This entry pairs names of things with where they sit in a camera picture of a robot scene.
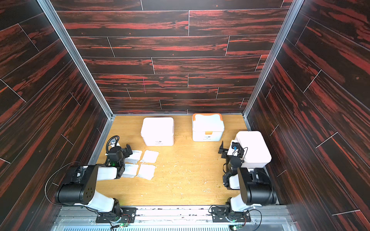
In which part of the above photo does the white orange-trimmed medicine chest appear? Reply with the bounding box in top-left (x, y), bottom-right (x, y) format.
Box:
top-left (192, 113), bottom-right (225, 142)

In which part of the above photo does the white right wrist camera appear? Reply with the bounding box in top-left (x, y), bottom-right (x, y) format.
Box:
top-left (227, 140), bottom-right (244, 159)

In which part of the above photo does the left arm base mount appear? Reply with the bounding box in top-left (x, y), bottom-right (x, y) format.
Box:
top-left (95, 207), bottom-right (137, 225)

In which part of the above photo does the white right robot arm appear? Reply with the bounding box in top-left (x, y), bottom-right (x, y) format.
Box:
top-left (218, 141), bottom-right (278, 217)

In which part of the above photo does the white gauze packet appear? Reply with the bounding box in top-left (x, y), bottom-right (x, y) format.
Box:
top-left (124, 150), bottom-right (142, 164)
top-left (137, 164), bottom-right (156, 180)
top-left (140, 150), bottom-right (159, 163)
top-left (121, 164), bottom-right (139, 178)

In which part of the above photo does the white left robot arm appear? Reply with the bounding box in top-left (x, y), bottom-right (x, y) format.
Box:
top-left (55, 144), bottom-right (133, 219)

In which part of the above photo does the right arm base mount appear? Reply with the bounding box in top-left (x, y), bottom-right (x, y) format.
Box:
top-left (208, 205), bottom-right (251, 223)

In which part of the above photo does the pink medicine chest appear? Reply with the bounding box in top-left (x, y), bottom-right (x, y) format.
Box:
top-left (141, 117), bottom-right (174, 146)

